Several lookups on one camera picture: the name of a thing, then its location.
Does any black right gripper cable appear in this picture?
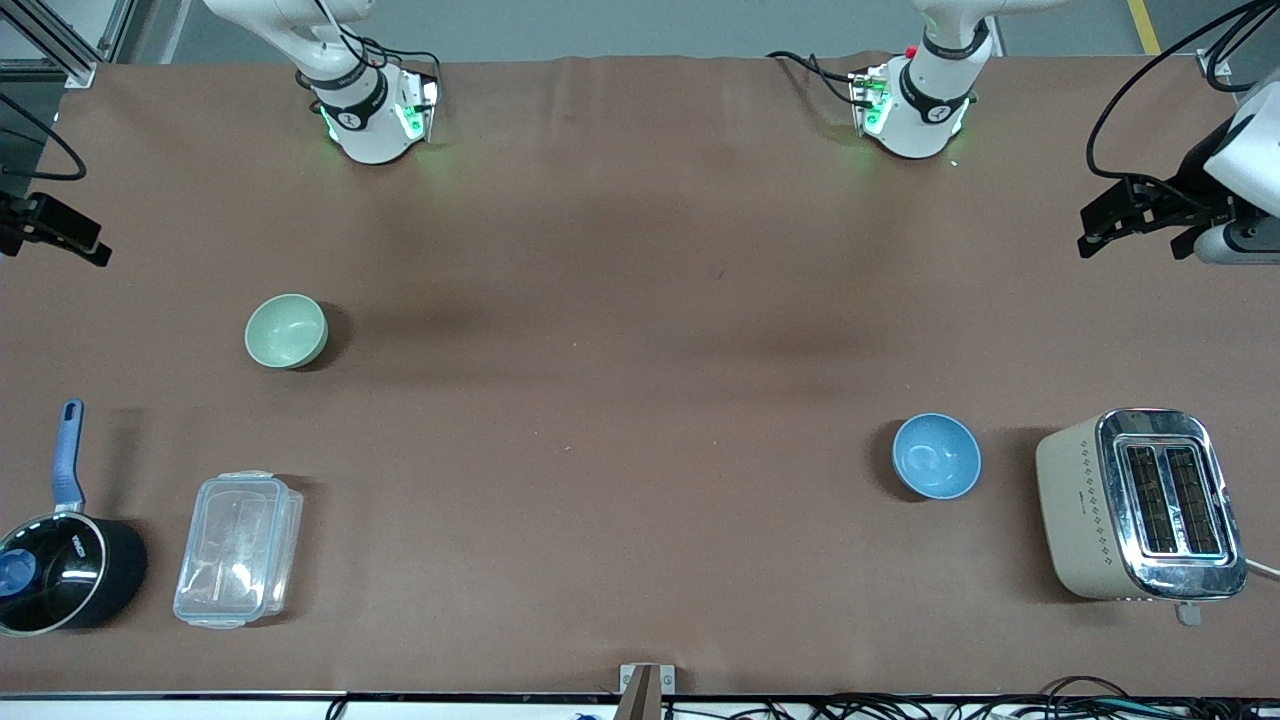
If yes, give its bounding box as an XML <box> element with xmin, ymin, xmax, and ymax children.
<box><xmin>0</xmin><ymin>93</ymin><xmax>88</xmax><ymax>183</ymax></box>

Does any clear plastic food container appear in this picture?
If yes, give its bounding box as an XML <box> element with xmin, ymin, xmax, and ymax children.
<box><xmin>172</xmin><ymin>471</ymin><xmax>305</xmax><ymax>631</ymax></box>

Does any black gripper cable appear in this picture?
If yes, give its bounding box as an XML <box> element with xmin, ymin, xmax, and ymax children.
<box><xmin>1085</xmin><ymin>0</ymin><xmax>1280</xmax><ymax>183</ymax></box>
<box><xmin>0</xmin><ymin>93</ymin><xmax>88</xmax><ymax>183</ymax></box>

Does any aluminium frame profile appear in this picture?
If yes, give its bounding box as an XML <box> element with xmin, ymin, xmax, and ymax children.
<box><xmin>0</xmin><ymin>0</ymin><xmax>137</xmax><ymax>89</ymax></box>

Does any glass lid with blue knob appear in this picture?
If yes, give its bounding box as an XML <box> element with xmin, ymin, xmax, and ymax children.
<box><xmin>0</xmin><ymin>514</ymin><xmax>107</xmax><ymax>634</ymax></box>

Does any blue bowl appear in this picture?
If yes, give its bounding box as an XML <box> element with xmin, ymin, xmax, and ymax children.
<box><xmin>891</xmin><ymin>413</ymin><xmax>983</xmax><ymax>501</ymax></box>

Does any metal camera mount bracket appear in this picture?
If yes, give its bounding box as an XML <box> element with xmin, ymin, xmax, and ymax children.
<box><xmin>619</xmin><ymin>663</ymin><xmax>677</xmax><ymax>720</ymax></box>

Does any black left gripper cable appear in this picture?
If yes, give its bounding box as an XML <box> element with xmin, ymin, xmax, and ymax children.
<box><xmin>1085</xmin><ymin>0</ymin><xmax>1280</xmax><ymax>183</ymax></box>

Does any black right arm base cable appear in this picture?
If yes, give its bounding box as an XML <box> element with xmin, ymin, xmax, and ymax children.
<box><xmin>310</xmin><ymin>0</ymin><xmax>444</xmax><ymax>93</ymax></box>

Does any green bowl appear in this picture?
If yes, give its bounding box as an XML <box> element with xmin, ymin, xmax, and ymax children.
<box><xmin>244</xmin><ymin>293</ymin><xmax>329</xmax><ymax>370</ymax></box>

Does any beige chrome toaster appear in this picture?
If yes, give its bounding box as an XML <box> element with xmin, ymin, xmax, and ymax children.
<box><xmin>1035</xmin><ymin>407</ymin><xmax>1250</xmax><ymax>628</ymax></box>

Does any black pot with blue handle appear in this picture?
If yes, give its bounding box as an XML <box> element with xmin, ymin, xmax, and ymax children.
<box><xmin>0</xmin><ymin>399</ymin><xmax>149</xmax><ymax>638</ymax></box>

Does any black left arm base cable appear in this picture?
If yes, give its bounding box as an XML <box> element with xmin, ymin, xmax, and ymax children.
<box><xmin>766</xmin><ymin>50</ymin><xmax>869</xmax><ymax>109</ymax></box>

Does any black arm base cable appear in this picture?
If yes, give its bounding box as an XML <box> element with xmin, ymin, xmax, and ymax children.
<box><xmin>310</xmin><ymin>0</ymin><xmax>444</xmax><ymax>93</ymax></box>
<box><xmin>766</xmin><ymin>50</ymin><xmax>869</xmax><ymax>109</ymax></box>

